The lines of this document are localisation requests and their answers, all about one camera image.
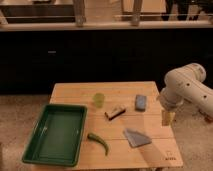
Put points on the green translucent cup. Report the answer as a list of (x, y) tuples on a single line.
[(98, 100)]

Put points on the wooden shelf rail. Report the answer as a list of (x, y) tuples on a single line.
[(106, 26)]

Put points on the blue sponge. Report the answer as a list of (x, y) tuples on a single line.
[(140, 103)]

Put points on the black wooden eraser block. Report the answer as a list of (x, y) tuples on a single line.
[(115, 112)]

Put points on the green chili pepper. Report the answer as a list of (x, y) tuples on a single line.
[(96, 138)]

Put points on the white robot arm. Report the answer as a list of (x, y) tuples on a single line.
[(186, 84)]

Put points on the green plastic tray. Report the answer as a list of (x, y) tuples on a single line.
[(57, 136)]

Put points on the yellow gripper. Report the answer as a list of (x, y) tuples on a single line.
[(167, 117)]

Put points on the grey-blue towel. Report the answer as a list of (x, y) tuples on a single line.
[(136, 139)]

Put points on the wooden folding table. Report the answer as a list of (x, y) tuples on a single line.
[(162, 152)]

